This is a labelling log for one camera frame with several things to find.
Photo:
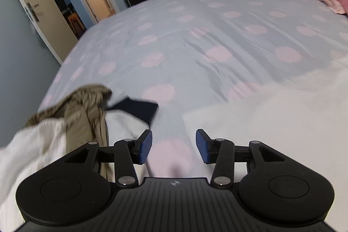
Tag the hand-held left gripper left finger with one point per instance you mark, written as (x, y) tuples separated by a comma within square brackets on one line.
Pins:
[(145, 146)]

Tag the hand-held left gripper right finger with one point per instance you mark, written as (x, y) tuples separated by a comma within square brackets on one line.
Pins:
[(202, 146)]

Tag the white t-shirt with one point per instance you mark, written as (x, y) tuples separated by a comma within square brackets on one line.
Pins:
[(285, 112)]

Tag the white shirt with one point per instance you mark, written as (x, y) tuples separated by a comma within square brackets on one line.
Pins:
[(32, 145)]

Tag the navy garment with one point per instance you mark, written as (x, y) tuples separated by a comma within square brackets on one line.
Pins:
[(138, 109)]

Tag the polka dot bed sheet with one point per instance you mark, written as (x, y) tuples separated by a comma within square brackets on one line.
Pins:
[(176, 39)]

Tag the orange stool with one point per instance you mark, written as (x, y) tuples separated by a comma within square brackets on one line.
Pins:
[(76, 22)]

